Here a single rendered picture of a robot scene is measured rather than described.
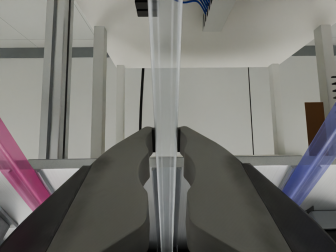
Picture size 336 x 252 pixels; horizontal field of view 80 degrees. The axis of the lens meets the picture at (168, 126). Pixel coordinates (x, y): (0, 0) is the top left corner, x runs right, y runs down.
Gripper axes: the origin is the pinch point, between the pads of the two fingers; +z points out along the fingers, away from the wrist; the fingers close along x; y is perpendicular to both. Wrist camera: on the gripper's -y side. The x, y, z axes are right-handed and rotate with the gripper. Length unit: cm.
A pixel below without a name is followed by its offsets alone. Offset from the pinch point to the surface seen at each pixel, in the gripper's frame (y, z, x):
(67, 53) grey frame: 0.8, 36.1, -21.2
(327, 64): 6, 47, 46
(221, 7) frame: -8.0, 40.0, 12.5
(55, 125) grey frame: 12.7, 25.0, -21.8
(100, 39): -1, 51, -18
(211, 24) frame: -4.5, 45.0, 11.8
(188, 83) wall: 48, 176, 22
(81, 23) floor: -2, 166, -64
